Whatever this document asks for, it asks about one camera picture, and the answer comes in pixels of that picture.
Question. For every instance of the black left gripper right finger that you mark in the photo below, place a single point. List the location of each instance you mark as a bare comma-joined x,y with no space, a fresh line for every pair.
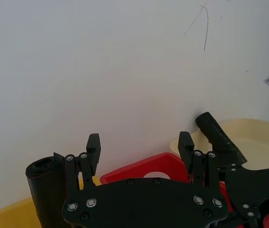
186,149

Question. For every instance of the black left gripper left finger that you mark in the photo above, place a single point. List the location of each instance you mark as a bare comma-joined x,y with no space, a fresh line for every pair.
93,152

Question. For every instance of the black rolled tube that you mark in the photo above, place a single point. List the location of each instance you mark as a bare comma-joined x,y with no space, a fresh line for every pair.
217,135

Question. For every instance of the white round disc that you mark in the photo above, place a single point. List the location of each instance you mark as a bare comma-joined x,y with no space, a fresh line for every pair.
155,175

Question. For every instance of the red plastic tray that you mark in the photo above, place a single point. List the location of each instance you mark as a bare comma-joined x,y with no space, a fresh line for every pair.
148,165

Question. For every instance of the black rolled mat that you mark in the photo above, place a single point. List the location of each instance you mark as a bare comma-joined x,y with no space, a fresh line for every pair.
46,185

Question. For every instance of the cream plastic tray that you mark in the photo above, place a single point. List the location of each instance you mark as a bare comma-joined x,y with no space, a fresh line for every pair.
255,142

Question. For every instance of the yellow plastic tray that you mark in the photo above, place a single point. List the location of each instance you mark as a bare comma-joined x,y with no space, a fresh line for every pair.
11,215

